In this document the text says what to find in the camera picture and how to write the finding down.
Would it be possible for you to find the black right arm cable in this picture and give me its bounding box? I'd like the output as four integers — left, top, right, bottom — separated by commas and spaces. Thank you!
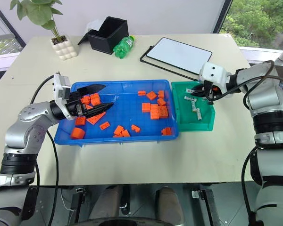
208, 60, 283, 226

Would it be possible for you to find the long orange block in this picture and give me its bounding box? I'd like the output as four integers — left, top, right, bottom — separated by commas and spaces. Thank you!
85, 111, 107, 125

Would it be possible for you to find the square orange studded block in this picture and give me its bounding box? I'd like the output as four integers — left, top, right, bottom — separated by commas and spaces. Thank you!
74, 116, 87, 127
90, 93, 102, 106

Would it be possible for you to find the green plastic tray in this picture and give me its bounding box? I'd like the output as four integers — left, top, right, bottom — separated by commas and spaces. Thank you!
171, 81, 216, 133

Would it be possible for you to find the green plastic bottle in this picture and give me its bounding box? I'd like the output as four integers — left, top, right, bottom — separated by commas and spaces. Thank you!
113, 35, 136, 60

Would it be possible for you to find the white plastic bag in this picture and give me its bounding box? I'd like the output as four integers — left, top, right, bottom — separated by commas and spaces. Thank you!
85, 19, 106, 34

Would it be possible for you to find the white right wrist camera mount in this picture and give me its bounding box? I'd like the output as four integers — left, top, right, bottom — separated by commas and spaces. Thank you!
199, 62, 232, 95

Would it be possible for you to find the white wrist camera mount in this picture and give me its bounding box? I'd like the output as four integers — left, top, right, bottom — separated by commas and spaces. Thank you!
52, 73, 73, 121
199, 62, 232, 95

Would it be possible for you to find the white tablet board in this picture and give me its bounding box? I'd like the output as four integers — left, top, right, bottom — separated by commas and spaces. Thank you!
146, 37, 213, 76

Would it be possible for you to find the rounded orange block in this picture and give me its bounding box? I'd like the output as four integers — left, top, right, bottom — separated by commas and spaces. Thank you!
69, 127, 86, 140

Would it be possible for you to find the black table leg bracket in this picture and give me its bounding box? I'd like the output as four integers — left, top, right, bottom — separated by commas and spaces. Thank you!
70, 186, 87, 223
191, 189, 221, 226

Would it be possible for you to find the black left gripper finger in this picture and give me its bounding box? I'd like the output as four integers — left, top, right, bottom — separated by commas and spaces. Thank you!
76, 84, 107, 96
83, 102, 115, 119

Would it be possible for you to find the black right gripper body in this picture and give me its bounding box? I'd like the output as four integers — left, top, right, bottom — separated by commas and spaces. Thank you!
202, 81, 222, 101

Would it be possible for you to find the green leafy plant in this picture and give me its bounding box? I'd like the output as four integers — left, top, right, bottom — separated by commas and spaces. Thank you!
9, 0, 63, 44

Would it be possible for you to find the thin white cable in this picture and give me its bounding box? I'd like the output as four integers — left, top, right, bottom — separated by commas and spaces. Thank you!
60, 189, 75, 213

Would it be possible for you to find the black window frame bar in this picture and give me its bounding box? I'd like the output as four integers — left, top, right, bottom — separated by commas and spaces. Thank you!
0, 0, 27, 48
212, 0, 233, 34

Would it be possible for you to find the blue plastic tray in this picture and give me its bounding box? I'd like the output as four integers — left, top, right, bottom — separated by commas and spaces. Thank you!
54, 79, 181, 148

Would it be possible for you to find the black upright strut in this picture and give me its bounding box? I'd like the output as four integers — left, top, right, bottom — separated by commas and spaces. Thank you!
120, 184, 132, 216

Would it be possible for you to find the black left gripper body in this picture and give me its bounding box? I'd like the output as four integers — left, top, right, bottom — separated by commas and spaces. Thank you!
66, 92, 88, 118

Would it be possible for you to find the dark rounded shape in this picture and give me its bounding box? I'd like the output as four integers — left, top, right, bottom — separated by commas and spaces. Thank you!
155, 186, 185, 226
88, 184, 124, 221

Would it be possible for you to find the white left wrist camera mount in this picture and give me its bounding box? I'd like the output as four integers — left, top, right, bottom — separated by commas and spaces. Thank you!
52, 73, 73, 121

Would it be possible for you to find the black open box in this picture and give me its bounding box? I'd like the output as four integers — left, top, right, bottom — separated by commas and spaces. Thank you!
87, 16, 129, 56

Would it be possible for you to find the white bubble plant pot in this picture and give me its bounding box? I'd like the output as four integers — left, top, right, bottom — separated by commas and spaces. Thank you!
50, 35, 79, 62

